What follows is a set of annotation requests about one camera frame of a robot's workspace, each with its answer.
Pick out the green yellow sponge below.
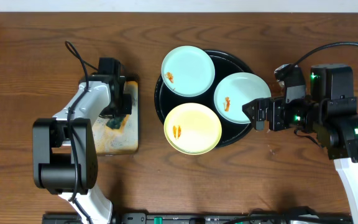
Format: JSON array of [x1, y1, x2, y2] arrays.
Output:
[[106, 116, 127, 129]]

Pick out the yellow plate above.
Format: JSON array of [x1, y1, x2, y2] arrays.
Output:
[[163, 103, 223, 155]]

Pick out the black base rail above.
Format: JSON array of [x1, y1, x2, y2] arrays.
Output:
[[41, 212, 354, 224]]

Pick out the light blue plate top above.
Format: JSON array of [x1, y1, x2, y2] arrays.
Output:
[[161, 45, 215, 97]]

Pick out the light blue plate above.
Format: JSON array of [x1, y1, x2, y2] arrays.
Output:
[[214, 72, 271, 124], [161, 45, 215, 97]]

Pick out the black rectangular soapy tray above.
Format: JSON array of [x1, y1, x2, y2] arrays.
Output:
[[92, 77, 139, 156]]

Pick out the black round tray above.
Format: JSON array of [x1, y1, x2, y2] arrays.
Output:
[[154, 50, 253, 147]]

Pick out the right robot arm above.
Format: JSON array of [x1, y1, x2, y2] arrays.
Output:
[[242, 63, 358, 223]]

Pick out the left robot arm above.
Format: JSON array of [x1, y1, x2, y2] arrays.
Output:
[[32, 75, 132, 223]]

